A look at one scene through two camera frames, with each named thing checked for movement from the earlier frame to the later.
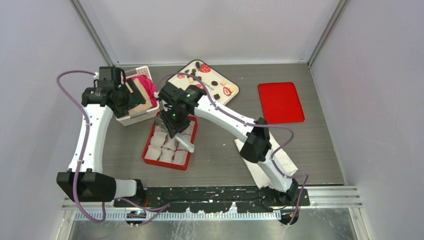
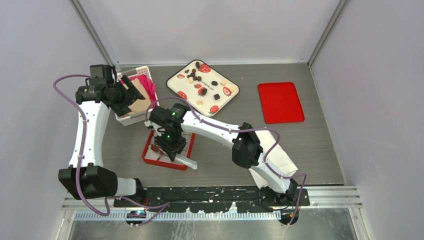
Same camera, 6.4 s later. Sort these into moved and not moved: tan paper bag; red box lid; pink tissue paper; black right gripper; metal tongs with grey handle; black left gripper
Moved: black right gripper; metal tongs with grey handle
Not moved: red box lid; tan paper bag; pink tissue paper; black left gripper
